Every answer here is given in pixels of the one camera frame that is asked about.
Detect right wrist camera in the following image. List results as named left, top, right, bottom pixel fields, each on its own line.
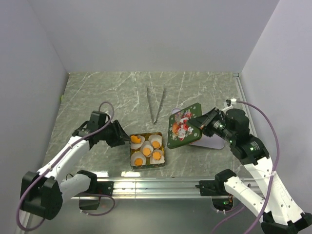
left=225, top=98, right=237, bottom=107

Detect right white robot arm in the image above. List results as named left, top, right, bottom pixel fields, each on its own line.
left=188, top=108, right=312, bottom=234

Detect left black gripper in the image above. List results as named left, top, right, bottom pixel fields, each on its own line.
left=99, top=119, right=131, bottom=147

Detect white paper cup centre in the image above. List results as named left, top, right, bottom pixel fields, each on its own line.
left=140, top=141, right=154, bottom=158

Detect purple cable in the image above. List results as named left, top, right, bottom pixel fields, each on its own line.
left=211, top=99, right=280, bottom=234
left=16, top=101, right=117, bottom=232

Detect flower shaped cookie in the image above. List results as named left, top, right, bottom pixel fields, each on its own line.
left=152, top=151, right=162, bottom=160

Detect white paper cup front-left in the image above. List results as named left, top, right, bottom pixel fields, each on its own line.
left=130, top=152, right=146, bottom=167

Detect metal tongs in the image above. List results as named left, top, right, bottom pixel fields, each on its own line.
left=146, top=86, right=165, bottom=125

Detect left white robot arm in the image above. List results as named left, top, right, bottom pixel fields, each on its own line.
left=18, top=111, right=130, bottom=220

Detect gold tin lid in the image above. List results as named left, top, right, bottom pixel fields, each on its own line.
left=167, top=102, right=202, bottom=149

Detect green christmas cookie tin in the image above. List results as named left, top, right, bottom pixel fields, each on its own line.
left=130, top=132, right=166, bottom=170

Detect orange fish cookie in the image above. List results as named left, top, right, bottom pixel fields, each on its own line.
left=130, top=135, right=142, bottom=144

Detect aluminium rail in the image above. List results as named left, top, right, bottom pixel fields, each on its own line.
left=70, top=177, right=264, bottom=199

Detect white paper cup back-right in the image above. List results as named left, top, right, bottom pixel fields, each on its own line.
left=148, top=134, right=162, bottom=146

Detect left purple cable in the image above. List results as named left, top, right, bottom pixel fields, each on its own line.
left=16, top=101, right=117, bottom=232

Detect white paper cup front-right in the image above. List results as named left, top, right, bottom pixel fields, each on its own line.
left=150, top=150, right=165, bottom=164

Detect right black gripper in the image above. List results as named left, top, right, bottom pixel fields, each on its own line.
left=188, top=107, right=234, bottom=142

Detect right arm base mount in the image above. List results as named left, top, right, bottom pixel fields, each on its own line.
left=195, top=180, right=234, bottom=213

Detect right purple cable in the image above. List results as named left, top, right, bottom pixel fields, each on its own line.
left=211, top=99, right=280, bottom=234

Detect white paper cup back-left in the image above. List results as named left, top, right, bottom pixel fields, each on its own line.
left=130, top=135, right=145, bottom=150

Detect lilac plastic tray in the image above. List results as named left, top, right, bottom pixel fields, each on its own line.
left=171, top=108, right=225, bottom=149

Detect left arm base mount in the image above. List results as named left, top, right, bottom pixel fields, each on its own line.
left=78, top=181, right=115, bottom=211

